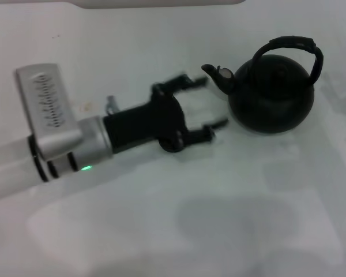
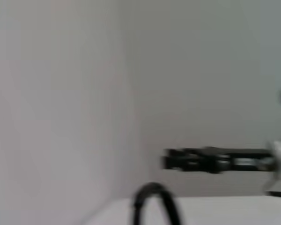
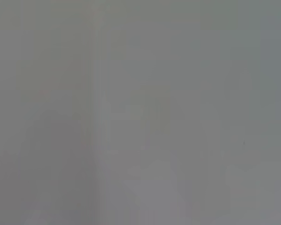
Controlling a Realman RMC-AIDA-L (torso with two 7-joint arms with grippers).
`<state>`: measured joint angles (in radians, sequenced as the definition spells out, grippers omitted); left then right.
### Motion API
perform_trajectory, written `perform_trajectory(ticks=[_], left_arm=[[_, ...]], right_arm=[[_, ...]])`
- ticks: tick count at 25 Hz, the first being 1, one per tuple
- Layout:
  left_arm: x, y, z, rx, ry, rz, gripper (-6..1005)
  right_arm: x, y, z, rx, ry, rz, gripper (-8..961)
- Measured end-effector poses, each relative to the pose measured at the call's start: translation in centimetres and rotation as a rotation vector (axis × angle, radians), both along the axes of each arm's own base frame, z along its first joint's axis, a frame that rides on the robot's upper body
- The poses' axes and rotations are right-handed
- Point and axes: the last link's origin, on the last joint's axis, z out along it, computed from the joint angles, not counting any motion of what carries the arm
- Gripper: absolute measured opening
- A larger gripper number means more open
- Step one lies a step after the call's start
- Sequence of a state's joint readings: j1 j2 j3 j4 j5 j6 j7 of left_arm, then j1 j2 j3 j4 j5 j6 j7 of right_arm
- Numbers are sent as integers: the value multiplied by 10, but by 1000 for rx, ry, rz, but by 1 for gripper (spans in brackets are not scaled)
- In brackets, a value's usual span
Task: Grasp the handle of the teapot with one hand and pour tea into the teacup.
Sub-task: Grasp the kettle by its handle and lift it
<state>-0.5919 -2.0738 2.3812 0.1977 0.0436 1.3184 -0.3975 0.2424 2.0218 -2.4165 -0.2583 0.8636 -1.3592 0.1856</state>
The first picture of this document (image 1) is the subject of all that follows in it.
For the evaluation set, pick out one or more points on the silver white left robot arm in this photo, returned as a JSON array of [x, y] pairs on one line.
[[89, 144]]

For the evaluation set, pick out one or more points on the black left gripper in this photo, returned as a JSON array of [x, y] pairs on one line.
[[144, 124]]

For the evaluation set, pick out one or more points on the small black teacup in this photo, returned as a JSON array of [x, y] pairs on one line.
[[171, 149]]

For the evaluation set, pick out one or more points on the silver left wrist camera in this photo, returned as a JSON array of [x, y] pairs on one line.
[[46, 101]]

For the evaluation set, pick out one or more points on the black round teapot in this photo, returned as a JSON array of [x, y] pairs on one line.
[[271, 101]]

